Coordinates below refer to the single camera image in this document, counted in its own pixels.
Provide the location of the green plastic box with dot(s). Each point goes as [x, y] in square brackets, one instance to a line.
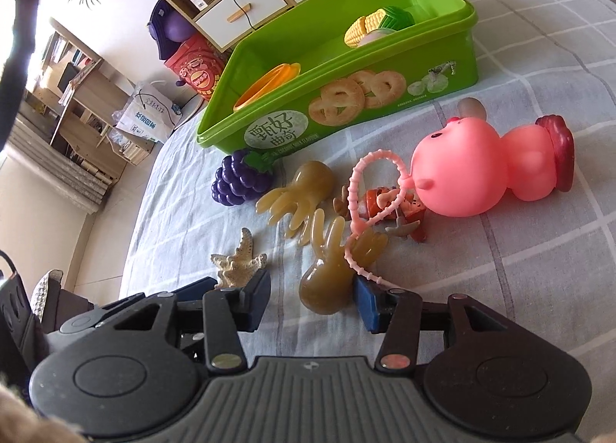
[313, 29]

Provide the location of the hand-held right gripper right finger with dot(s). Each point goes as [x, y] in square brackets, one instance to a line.
[368, 306]

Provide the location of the white shopping bag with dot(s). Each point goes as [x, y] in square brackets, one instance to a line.
[147, 113]

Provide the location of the purple toy grapes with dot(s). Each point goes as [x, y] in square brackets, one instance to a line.
[238, 180]

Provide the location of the pink pig toy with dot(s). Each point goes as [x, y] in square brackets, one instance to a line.
[457, 173]

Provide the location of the white starfish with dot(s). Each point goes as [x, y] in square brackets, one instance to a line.
[238, 265]

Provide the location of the purple toy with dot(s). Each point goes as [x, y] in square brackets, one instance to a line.
[171, 29]

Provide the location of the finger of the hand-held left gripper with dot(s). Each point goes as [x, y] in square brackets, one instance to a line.
[197, 285]

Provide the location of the yellow toy corn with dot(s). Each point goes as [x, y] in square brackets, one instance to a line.
[358, 29]

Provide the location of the silver studded object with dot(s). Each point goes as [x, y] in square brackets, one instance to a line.
[45, 293]

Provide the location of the amber toy octopus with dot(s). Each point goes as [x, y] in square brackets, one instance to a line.
[313, 180]
[322, 284]

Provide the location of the tan fuzzy cloth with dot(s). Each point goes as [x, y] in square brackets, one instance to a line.
[24, 423]

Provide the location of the red toy crab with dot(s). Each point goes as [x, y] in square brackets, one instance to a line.
[373, 200]

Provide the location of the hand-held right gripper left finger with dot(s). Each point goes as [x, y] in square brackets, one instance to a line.
[257, 301]

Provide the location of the orange toy fruit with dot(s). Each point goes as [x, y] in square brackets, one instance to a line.
[288, 69]

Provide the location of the wooden bookshelf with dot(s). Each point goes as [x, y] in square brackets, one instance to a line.
[86, 101]

